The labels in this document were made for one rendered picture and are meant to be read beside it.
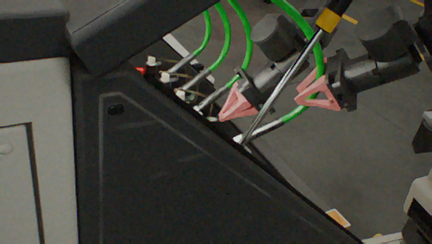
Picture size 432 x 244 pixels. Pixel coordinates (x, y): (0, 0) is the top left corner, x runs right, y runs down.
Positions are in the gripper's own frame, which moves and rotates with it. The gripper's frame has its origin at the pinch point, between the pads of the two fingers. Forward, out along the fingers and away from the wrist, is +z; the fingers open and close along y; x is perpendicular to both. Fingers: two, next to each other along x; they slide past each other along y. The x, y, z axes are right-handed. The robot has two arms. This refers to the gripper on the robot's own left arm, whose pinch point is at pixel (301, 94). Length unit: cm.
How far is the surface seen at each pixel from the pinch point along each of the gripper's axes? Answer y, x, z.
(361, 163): -130, 156, 58
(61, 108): 42, -35, -5
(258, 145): -13.7, 20.1, 24.8
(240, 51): -247, 110, 149
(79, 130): 41, -33, -4
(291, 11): 0.1, -15.4, -6.8
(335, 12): 21.9, -23.3, -19.1
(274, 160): -9.5, 22.5, 20.7
